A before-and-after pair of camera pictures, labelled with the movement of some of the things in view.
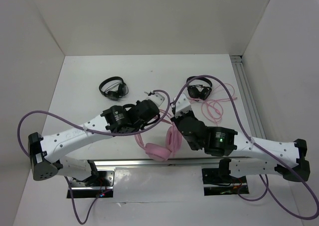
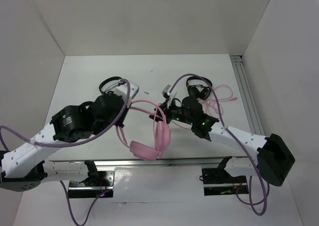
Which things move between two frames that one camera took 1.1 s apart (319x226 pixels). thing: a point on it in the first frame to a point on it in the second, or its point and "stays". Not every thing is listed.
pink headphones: [173, 141] to [162, 134]
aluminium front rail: [133, 163] stays
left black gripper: [143, 126] to [120, 121]
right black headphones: [199, 91] stays
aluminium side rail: [255, 124] stays
